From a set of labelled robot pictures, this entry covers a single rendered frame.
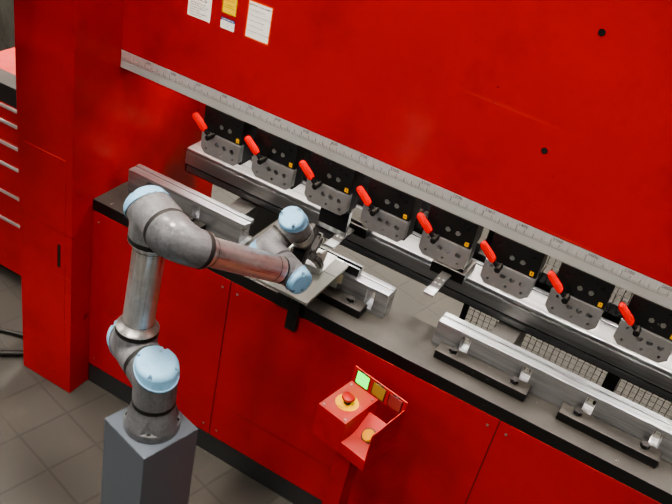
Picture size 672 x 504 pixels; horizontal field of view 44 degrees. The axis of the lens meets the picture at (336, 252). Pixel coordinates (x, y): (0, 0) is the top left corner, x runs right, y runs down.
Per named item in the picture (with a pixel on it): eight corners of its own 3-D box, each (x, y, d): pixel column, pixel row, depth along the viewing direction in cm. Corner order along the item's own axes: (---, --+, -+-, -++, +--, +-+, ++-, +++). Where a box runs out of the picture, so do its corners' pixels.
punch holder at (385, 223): (358, 224, 255) (369, 177, 246) (371, 214, 261) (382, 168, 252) (401, 244, 250) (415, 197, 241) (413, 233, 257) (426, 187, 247)
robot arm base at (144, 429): (145, 453, 219) (147, 427, 213) (111, 418, 226) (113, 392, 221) (191, 427, 229) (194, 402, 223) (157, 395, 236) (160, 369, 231)
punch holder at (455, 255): (416, 251, 248) (430, 204, 239) (428, 240, 255) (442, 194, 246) (462, 272, 244) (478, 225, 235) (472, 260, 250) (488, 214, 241)
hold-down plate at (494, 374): (432, 357, 257) (435, 349, 255) (439, 348, 261) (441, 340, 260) (523, 402, 248) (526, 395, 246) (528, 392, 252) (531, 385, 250)
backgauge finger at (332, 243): (312, 243, 276) (314, 230, 273) (349, 213, 296) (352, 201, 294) (343, 258, 272) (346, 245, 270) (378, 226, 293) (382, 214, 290)
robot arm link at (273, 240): (259, 267, 226) (291, 241, 227) (239, 244, 233) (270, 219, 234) (271, 282, 232) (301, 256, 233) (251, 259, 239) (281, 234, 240)
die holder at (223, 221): (127, 191, 301) (128, 168, 296) (138, 185, 305) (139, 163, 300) (241, 248, 285) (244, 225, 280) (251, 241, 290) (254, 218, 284)
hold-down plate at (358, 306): (279, 279, 275) (280, 272, 273) (287, 272, 279) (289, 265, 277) (358, 319, 265) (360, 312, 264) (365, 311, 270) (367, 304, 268)
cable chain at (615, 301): (520, 273, 282) (524, 263, 280) (525, 265, 287) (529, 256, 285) (646, 330, 269) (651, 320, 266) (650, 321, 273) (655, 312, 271)
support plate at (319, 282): (255, 280, 253) (256, 277, 252) (300, 244, 273) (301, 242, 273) (306, 306, 247) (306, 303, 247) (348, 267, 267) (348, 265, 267)
